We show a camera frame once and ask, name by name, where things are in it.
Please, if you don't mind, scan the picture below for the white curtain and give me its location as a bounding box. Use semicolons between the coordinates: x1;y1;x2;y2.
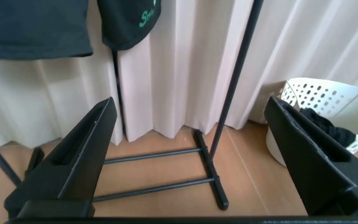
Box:
0;0;358;156

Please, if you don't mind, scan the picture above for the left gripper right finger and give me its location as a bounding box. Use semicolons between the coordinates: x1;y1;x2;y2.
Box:
264;96;358;217

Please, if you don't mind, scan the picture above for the dark teal garment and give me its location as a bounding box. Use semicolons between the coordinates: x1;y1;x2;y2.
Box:
0;0;94;60

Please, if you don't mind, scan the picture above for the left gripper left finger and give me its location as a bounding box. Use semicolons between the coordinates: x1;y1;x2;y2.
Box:
3;96;118;218

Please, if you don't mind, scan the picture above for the black clothes rack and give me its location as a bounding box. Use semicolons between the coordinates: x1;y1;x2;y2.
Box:
0;0;264;211

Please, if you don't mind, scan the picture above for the white laundry basket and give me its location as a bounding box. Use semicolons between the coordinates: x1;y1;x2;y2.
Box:
265;77;358;167

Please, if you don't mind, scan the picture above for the black printed garment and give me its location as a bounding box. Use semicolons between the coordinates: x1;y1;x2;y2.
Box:
96;0;162;52

